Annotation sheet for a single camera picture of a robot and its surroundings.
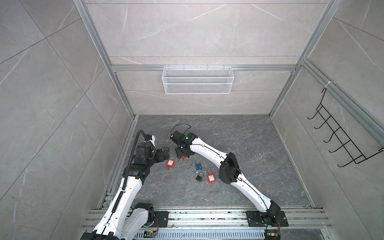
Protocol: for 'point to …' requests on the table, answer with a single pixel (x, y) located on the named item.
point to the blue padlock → (198, 166)
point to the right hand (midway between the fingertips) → (182, 153)
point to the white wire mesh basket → (198, 80)
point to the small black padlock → (199, 177)
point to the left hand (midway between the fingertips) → (161, 147)
